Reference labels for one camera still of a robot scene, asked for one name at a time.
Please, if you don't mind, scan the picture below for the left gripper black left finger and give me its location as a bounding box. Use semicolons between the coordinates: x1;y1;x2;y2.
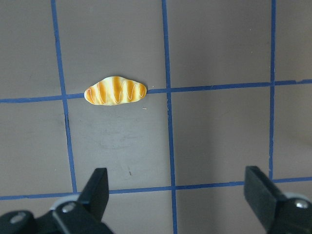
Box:
52;168;109;234

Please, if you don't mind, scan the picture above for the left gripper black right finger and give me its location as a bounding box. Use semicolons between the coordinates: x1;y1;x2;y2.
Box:
244;166;312;234

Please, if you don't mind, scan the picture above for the yellow toy bread roll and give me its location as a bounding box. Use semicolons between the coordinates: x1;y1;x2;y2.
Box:
84;76;147;106

